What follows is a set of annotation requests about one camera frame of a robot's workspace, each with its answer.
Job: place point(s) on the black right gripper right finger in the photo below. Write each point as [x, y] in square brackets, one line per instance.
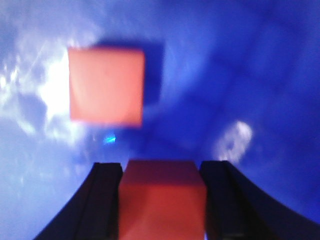
[237, 209]

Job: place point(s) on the red cube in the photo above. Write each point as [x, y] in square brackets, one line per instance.
[161, 200]
[106, 85]

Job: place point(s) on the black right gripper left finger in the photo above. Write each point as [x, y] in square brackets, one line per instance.
[92, 213]

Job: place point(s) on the red cube in bin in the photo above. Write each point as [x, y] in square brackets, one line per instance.
[106, 85]

